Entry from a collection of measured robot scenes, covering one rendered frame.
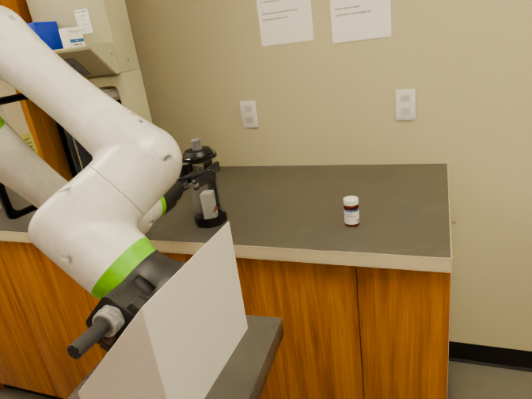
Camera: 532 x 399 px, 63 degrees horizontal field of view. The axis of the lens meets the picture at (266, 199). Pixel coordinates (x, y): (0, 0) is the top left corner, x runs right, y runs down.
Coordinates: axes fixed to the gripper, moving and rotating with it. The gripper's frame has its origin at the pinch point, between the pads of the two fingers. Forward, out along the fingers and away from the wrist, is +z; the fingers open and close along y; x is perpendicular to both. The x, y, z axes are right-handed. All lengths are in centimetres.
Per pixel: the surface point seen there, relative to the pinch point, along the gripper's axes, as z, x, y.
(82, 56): 6, -36, 39
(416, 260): -13, 19, -63
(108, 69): 11.3, -30.7, 34.9
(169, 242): -14.0, 18.5, 6.9
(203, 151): -1.6, -5.7, -3.2
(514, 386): 49, 112, -98
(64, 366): -12, 82, 75
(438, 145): 60, 12, -67
